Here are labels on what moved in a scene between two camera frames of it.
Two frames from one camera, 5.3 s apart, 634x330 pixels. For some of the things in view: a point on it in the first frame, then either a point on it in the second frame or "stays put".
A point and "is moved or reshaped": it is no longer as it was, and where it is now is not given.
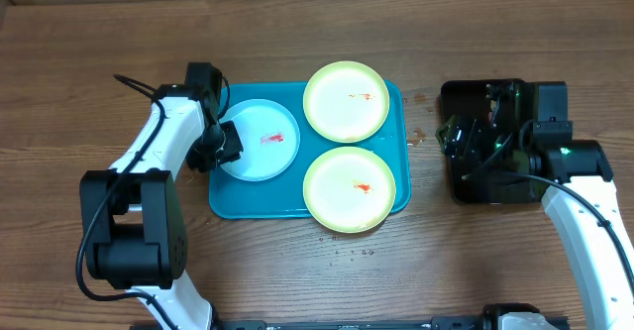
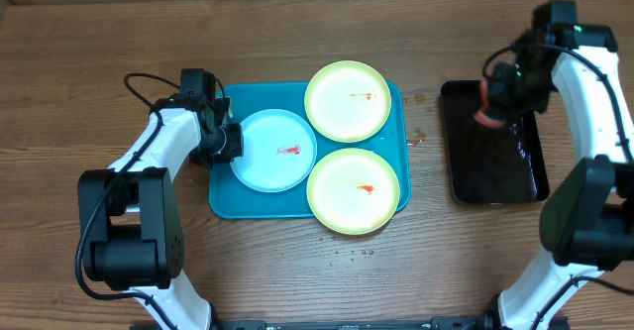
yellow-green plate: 349,189 stays put
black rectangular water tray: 504,110 stays put
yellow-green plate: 346,101 stays put
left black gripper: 232,152 stays put
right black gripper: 475,129 → 504,103
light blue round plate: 270,140 is moved or reshaped
